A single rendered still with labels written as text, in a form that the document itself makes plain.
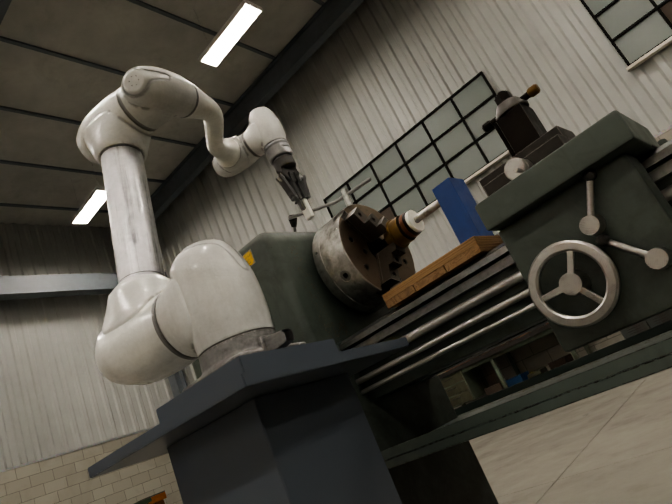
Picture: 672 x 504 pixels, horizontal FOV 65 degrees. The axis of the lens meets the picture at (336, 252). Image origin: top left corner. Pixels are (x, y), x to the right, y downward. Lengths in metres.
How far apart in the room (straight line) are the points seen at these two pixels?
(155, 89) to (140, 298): 0.52
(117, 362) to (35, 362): 11.30
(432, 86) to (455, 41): 0.76
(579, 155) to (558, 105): 7.37
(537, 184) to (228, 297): 0.60
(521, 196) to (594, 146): 0.15
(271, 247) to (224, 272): 0.55
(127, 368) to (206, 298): 0.24
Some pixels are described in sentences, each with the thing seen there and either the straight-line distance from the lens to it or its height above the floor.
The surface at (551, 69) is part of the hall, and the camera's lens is 8.61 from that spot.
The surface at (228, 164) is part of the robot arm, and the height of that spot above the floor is 1.60.
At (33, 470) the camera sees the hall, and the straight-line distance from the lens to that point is 11.78.
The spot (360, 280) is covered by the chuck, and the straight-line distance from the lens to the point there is 1.49.
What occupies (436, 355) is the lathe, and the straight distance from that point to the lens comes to 1.34.
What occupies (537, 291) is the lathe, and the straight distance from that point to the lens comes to 1.05.
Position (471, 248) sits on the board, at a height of 0.88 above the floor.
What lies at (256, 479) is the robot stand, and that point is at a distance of 0.89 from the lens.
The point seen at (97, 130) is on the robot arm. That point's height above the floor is 1.52.
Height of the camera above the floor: 0.62
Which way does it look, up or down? 18 degrees up
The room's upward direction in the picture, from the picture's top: 24 degrees counter-clockwise
